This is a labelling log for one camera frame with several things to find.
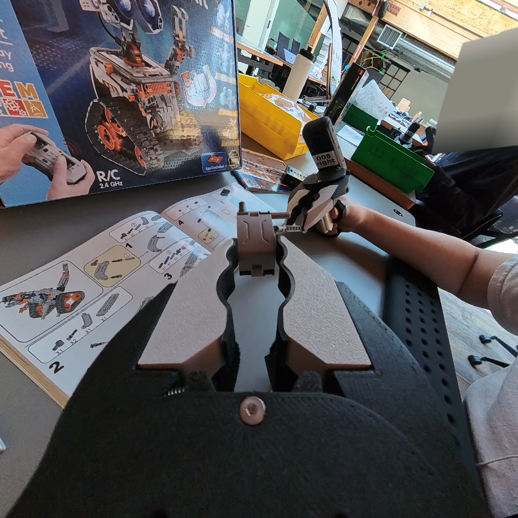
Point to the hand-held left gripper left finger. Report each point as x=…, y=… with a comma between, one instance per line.
x=190, y=323

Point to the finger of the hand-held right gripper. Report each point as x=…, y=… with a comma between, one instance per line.
x=317, y=210
x=297, y=198

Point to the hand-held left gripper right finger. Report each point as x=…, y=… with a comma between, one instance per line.
x=323, y=323

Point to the grey brick assembly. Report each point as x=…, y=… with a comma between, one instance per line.
x=255, y=238

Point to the person's right forearm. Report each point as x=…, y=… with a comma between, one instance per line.
x=425, y=247

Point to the grey desk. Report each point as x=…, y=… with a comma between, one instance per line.
x=344, y=263

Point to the person's right hand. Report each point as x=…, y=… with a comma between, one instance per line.
x=354, y=216

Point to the small black battery box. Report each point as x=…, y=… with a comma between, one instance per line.
x=293, y=176

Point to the clear bag of parts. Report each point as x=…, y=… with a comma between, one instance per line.
x=291, y=107

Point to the colourful printed manual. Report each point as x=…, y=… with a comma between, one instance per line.
x=259, y=174

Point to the black carton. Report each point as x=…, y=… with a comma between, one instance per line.
x=344, y=93

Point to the yellow plastic bin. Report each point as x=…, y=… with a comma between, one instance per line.
x=267, y=121

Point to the white bottle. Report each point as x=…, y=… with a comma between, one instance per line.
x=297, y=77

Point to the wooden board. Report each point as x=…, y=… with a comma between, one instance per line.
x=384, y=194

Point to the black perforated armrest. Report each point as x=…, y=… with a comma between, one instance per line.
x=417, y=323

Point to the white ceiling air vent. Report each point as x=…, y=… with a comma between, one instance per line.
x=390, y=37

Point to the open instruction booklet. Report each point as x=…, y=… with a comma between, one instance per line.
x=81, y=263

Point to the black office chair base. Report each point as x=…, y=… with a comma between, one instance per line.
x=485, y=358

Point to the person's beige shirt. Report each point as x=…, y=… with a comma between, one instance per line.
x=497, y=404

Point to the robot toy box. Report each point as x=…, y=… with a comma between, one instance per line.
x=121, y=101

